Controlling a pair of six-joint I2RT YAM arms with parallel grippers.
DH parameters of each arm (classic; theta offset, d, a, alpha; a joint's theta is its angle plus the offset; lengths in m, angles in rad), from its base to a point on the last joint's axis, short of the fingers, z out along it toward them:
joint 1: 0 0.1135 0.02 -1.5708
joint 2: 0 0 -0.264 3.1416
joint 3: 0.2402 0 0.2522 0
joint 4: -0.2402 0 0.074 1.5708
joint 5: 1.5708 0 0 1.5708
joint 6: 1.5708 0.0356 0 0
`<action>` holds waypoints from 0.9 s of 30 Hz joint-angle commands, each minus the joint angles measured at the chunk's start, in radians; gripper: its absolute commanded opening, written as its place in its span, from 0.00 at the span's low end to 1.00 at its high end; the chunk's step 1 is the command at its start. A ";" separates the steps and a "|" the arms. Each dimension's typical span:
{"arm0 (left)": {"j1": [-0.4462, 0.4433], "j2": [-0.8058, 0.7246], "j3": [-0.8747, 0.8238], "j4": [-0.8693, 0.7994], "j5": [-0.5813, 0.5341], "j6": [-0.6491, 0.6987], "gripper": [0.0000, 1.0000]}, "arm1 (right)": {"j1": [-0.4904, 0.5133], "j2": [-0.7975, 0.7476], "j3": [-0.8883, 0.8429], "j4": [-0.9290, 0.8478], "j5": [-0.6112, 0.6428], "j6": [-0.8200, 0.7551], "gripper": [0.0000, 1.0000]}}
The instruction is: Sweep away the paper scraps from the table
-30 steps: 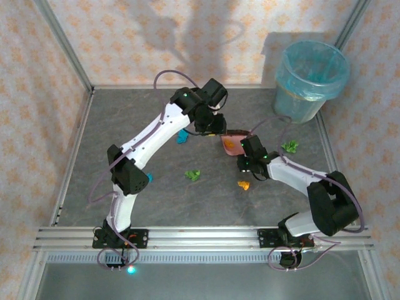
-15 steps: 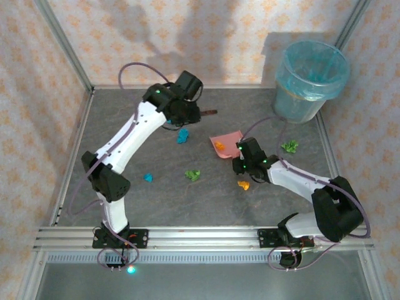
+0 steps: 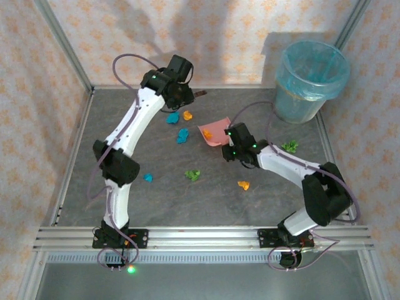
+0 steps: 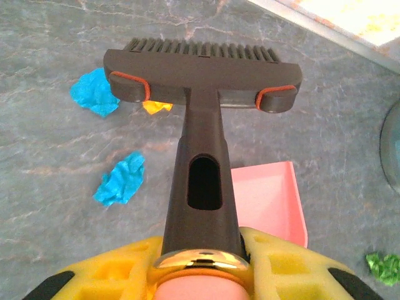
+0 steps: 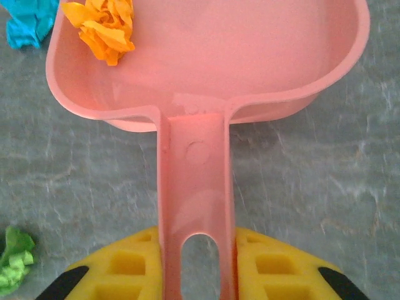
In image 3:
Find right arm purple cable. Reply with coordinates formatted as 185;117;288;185
231;100;362;272

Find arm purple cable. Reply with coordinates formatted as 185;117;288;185
86;53;166;270
231;100;362;272

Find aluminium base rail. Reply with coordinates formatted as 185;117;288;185
32;226;375;251

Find aluminium frame post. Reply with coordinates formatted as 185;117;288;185
32;0;94;94
333;0;373;51

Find bin with blue bag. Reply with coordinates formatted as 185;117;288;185
272;40;351;124

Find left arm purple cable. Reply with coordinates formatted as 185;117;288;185
86;53;166;270

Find grey slotted cable duct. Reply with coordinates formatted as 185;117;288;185
46;252;369;265

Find pink plastic dustpan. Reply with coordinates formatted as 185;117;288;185
197;117;234;148

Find aluminium table edge rail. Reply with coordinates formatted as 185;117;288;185
90;83;278;91
315;111;358;226
49;92;94;228

